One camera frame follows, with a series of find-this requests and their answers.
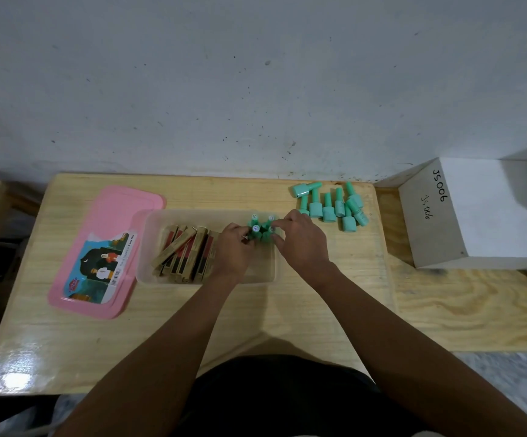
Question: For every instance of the person's left hand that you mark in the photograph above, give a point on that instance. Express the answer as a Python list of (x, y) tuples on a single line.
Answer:
[(231, 252)]

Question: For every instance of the person's right hand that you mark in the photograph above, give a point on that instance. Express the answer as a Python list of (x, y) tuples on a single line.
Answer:
[(304, 243)]

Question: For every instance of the person's left fingers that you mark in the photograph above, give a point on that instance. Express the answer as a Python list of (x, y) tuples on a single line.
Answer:
[(244, 232)]

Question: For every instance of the person's right thumb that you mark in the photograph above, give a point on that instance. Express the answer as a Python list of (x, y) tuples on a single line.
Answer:
[(279, 241)]

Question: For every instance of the green nail polish bottle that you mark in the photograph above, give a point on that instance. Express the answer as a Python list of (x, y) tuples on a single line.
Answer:
[(253, 219), (270, 218), (256, 229)]

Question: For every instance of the person's right forearm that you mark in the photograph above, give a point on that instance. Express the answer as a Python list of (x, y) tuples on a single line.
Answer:
[(404, 350)]

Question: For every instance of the person's left forearm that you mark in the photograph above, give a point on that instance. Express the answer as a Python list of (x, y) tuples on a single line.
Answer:
[(163, 354)]

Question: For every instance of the clear plastic container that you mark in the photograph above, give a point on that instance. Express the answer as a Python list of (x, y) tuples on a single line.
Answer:
[(263, 268)]

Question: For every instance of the cluster of green bottles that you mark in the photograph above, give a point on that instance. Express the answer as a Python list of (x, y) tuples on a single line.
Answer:
[(332, 207)]

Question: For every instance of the row of gold lipstick boxes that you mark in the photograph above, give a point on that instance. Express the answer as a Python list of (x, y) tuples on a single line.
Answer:
[(184, 254)]

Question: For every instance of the pink lid with picture label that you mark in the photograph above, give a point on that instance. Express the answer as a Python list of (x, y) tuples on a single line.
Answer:
[(108, 227)]

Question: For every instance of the person's black shorts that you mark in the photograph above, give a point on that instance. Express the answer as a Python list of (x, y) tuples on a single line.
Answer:
[(291, 400)]

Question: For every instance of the white cardboard box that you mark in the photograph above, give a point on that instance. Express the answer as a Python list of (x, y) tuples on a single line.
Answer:
[(486, 213)]

